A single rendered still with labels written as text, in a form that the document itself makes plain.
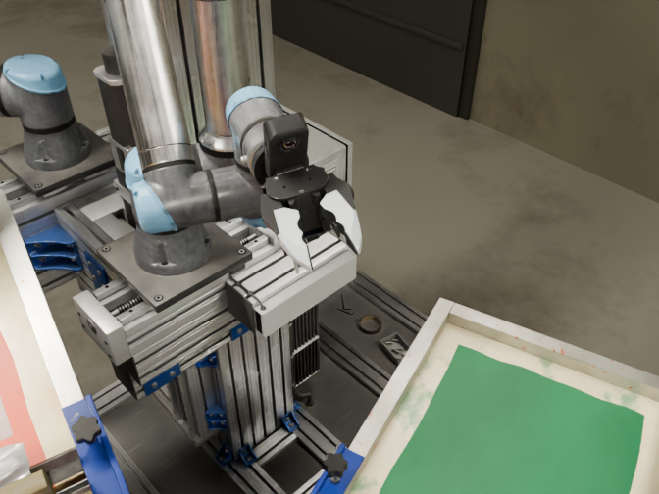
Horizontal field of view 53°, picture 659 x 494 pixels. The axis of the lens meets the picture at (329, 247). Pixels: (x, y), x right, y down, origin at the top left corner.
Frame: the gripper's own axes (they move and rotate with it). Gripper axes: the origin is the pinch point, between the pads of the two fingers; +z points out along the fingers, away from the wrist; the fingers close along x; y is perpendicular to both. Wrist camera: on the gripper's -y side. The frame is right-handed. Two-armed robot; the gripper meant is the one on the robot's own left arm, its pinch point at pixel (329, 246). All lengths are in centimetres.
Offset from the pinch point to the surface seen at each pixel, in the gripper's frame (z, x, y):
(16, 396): -35, 51, 43
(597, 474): 0, -44, 79
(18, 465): -24, 52, 46
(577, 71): -223, -201, 143
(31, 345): -44, 47, 41
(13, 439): -28, 52, 45
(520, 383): -24, -42, 79
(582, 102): -216, -202, 159
